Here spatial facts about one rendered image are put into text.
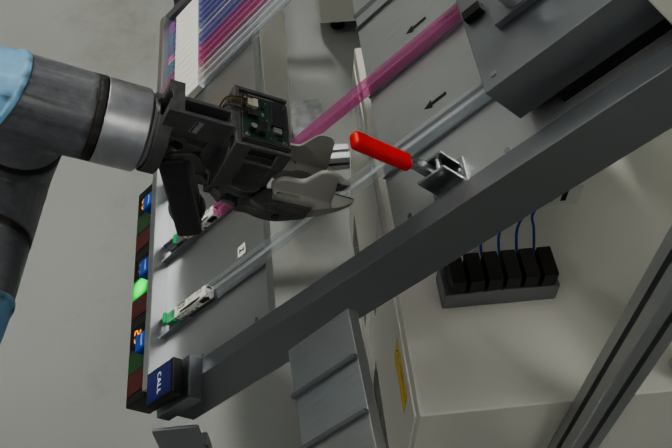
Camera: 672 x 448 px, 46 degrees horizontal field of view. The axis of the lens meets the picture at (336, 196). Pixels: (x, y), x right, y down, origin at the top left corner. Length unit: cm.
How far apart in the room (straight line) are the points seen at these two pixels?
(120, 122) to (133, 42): 182
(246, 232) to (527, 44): 43
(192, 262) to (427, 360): 33
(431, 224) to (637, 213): 64
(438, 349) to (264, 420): 70
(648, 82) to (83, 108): 43
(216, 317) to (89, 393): 92
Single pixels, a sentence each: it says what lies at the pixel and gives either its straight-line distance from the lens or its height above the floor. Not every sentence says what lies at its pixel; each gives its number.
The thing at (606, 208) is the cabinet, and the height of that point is 62.
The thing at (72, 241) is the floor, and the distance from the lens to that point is 203.
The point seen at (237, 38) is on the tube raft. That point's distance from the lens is 113.
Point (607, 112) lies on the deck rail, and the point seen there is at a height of 115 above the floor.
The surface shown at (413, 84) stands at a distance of 80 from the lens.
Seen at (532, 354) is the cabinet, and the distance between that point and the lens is 111.
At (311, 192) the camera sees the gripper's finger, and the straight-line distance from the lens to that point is 75.
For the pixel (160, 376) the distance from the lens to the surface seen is 89.
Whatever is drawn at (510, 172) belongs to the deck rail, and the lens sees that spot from 65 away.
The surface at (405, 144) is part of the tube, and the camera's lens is 75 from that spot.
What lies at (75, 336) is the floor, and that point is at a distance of 189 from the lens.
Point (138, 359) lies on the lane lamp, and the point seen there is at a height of 66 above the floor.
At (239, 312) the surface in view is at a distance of 88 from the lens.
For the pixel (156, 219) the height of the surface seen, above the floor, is 73.
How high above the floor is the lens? 158
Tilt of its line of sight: 52 degrees down
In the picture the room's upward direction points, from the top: straight up
